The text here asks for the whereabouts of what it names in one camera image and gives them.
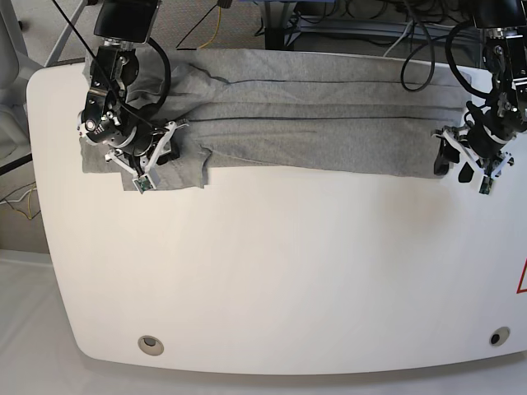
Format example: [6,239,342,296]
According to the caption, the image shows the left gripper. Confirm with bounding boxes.
[431,125,515,194]

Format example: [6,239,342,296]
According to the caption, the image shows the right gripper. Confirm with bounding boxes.
[105,119,189,193]

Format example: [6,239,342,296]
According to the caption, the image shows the grey T-shirt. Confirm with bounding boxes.
[79,48,473,193]

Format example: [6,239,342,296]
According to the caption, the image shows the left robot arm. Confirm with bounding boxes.
[432,1,526,195]

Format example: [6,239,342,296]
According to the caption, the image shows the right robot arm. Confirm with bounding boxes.
[79,1,187,193]

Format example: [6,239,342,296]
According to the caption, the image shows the black table leg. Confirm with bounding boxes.
[257,1,298,51]

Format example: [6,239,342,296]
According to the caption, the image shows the right table grommet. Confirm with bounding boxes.
[489,327,511,347]

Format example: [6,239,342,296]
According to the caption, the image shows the table grommet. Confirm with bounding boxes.
[489,327,511,347]
[138,336,164,356]

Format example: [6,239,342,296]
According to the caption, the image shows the left table grommet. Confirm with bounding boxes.
[138,336,164,356]

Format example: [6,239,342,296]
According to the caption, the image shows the yellow cable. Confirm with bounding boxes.
[187,6,223,54]

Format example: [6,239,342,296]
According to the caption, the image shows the white cable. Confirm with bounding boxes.
[382,20,415,58]

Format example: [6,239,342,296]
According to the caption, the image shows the tangled black cables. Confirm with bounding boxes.
[254,0,413,46]

